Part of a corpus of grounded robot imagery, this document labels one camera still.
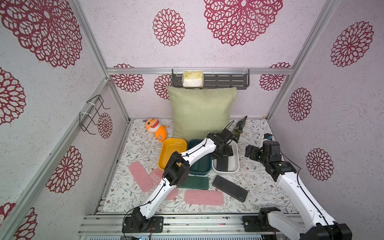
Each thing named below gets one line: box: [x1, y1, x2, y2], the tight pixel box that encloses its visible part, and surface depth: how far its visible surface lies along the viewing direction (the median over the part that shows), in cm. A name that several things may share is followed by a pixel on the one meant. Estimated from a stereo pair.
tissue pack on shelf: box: [182, 70, 204, 88], surface depth 92 cm
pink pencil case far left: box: [128, 161, 154, 193], surface depth 93 cm
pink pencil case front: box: [184, 189, 224, 206], surface depth 84 cm
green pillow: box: [166, 86, 237, 141], surface depth 90 cm
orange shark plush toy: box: [142, 118, 168, 143], surface depth 109 cm
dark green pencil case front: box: [176, 176, 209, 190], surface depth 89 cm
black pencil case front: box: [212, 175, 248, 203], surface depth 87 cm
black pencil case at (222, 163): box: [216, 156, 229, 172], surface depth 92 cm
